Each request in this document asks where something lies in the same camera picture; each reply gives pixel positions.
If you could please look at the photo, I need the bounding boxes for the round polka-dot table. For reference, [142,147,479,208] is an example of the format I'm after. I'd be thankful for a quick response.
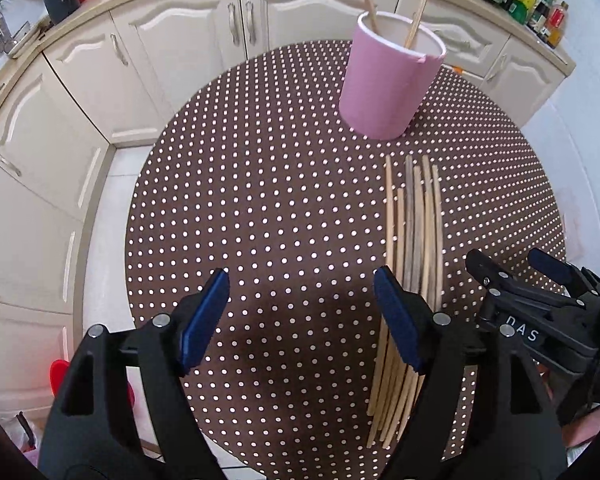
[125,39,567,476]

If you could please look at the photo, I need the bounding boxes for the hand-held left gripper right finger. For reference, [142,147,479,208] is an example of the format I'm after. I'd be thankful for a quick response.
[372,266,568,480]

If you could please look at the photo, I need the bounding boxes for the red plastic container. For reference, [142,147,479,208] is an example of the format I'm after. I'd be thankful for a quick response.
[49,359,136,411]

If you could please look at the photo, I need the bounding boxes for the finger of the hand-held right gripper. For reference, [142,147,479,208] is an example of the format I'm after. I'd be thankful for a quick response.
[465,249,582,319]
[527,248,600,299]

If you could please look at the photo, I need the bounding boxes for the red label bottle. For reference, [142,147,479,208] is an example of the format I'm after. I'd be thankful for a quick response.
[546,1,570,48]

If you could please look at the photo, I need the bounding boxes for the metal utensil rack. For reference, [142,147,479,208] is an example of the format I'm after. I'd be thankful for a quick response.
[0,10,36,57]

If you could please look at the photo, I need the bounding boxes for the beige stone countertop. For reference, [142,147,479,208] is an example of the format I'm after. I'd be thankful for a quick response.
[0,0,578,131]

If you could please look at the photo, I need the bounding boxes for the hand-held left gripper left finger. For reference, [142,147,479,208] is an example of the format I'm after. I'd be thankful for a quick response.
[37,267,231,480]

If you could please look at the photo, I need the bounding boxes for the pink cup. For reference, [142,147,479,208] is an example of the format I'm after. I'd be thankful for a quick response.
[338,10,447,142]

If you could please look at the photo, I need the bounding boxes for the bundle of wooden chopsticks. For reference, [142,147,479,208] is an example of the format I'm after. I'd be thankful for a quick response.
[366,154,446,450]

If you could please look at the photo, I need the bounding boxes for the dark sauce bottle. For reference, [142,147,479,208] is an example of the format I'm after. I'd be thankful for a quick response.
[527,0,557,36]

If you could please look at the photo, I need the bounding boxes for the cream kitchen base cabinets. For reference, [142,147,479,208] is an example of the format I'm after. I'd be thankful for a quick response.
[0,0,568,411]

